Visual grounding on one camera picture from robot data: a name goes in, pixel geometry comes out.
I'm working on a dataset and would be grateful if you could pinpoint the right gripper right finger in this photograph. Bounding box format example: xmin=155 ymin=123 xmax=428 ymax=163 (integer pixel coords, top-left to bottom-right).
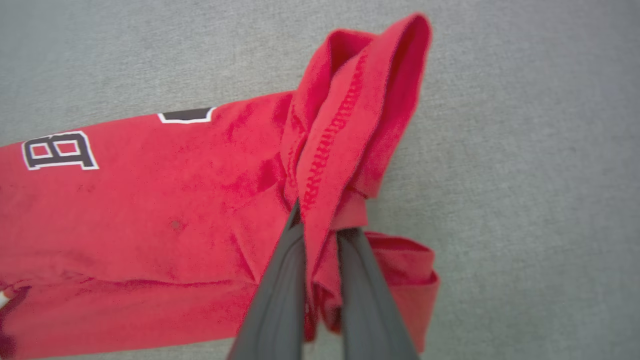
xmin=337 ymin=228 xmax=420 ymax=360

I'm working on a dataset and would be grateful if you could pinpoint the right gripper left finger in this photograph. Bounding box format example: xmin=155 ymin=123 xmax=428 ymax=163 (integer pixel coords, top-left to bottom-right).
xmin=227 ymin=199 xmax=307 ymax=360

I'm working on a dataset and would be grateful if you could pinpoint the red and white jersey garment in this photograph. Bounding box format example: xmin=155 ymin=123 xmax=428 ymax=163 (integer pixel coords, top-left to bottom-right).
xmin=0 ymin=12 xmax=441 ymax=360

